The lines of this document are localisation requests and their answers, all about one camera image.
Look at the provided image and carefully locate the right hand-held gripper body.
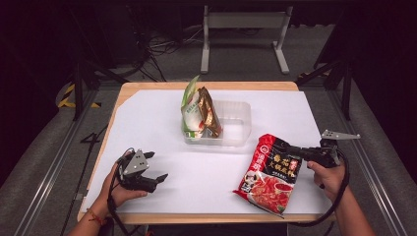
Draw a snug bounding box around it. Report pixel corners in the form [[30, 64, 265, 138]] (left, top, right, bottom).
[[297, 129, 361, 169]]

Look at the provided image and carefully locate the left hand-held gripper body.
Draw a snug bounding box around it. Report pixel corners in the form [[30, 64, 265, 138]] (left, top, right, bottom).
[[115, 148, 158, 194]]

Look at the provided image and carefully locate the red and black food packet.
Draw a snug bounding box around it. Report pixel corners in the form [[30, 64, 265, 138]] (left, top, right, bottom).
[[232, 133, 303, 219]]

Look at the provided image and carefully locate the clear plastic container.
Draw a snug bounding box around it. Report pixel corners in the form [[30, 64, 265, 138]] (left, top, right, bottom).
[[181, 99, 253, 148]]

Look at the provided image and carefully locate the green and white food packet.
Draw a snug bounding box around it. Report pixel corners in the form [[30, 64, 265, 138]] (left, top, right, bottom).
[[180, 75, 207, 140]]

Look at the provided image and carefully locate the gold foil food packet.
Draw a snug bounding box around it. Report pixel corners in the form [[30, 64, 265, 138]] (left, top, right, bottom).
[[196, 86, 224, 139]]

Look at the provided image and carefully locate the person's right hand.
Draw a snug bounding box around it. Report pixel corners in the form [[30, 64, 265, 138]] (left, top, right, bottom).
[[306, 160, 347, 203]]

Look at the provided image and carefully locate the person's left hand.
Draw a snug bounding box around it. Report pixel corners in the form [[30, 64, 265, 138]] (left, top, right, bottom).
[[97, 164, 149, 216]]

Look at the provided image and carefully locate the white paper sheet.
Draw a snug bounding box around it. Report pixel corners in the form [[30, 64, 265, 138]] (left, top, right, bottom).
[[80, 89, 332, 216]]

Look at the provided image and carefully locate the black tripod stand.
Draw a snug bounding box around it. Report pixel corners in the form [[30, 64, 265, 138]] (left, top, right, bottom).
[[295, 57, 354, 121], [70, 57, 130, 122]]

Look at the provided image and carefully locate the yellow and black hazard tape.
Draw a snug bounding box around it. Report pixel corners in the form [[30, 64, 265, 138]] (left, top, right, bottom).
[[57, 83, 101, 109]]

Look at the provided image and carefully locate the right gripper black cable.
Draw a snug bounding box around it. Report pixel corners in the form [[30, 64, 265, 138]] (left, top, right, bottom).
[[287, 147, 351, 229]]

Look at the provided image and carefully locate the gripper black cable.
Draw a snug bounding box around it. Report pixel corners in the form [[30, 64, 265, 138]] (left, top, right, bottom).
[[107, 147, 141, 236], [287, 147, 351, 229]]

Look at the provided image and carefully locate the aluminium floor rail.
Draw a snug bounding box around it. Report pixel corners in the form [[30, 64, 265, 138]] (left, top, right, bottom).
[[13, 88, 100, 236], [327, 88, 410, 236]]

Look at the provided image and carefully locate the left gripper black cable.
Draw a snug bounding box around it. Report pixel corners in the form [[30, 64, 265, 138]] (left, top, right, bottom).
[[107, 147, 141, 236]]

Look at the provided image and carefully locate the thin black floor cable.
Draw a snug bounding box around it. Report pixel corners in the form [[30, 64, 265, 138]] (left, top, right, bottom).
[[60, 125, 109, 235]]

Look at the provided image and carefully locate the bundle of black floor cables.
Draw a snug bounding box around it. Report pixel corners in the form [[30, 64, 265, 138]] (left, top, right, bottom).
[[129, 24, 205, 83]]

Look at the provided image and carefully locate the grey metal stand frame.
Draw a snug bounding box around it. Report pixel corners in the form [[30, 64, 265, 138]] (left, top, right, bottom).
[[200, 4, 294, 75]]

